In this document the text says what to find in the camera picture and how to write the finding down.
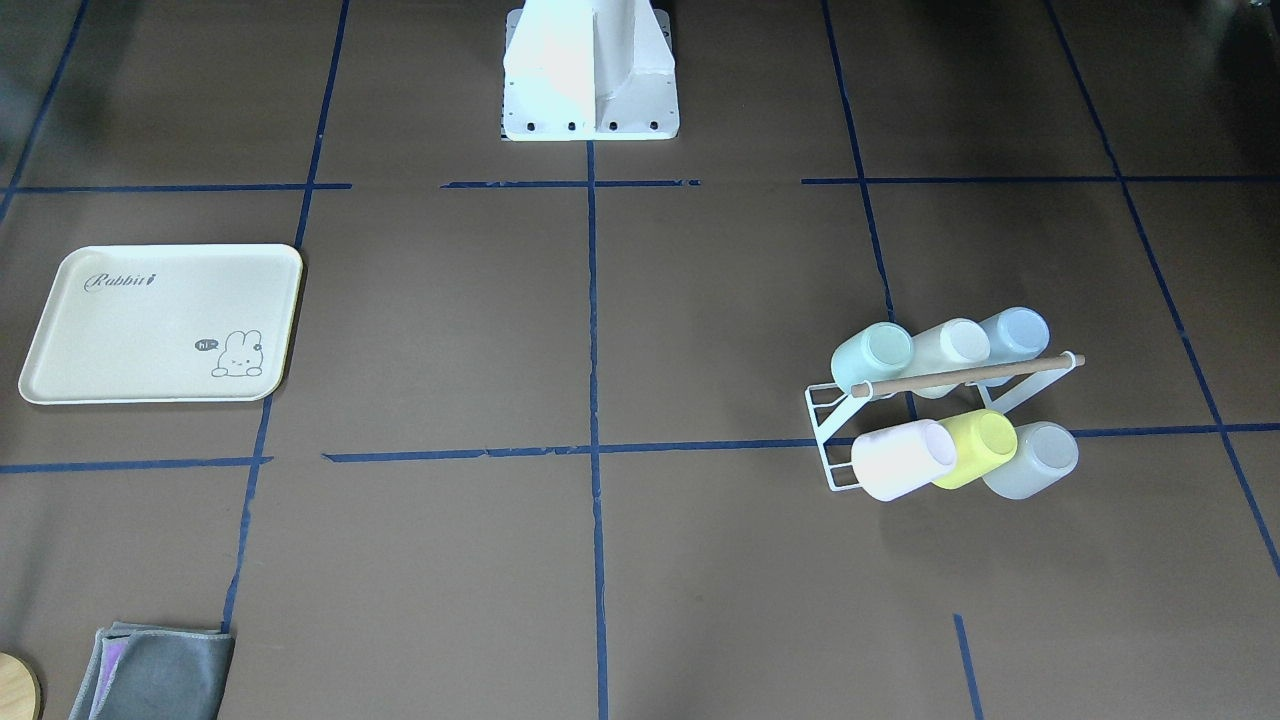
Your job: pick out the beige rabbit tray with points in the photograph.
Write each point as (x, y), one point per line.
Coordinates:
(165, 324)

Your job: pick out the green cup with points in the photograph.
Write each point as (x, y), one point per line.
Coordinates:
(881, 352)

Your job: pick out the pink cup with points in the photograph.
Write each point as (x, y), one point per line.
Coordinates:
(891, 462)

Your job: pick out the beige cup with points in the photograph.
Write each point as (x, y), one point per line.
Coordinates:
(957, 344)

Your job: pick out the yellow cup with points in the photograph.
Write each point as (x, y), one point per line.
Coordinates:
(984, 440)

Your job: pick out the blue cup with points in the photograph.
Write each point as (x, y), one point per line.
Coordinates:
(1016, 334)

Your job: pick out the grey cup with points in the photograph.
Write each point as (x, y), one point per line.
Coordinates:
(1045, 452)

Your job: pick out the grey folded cloth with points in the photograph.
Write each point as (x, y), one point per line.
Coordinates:
(141, 671)

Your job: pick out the wooden mug tree stand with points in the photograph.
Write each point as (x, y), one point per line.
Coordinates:
(21, 695)

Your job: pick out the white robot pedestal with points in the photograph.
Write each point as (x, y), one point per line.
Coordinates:
(589, 71)

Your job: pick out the white wire cup rack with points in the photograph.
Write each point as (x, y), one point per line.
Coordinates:
(827, 419)

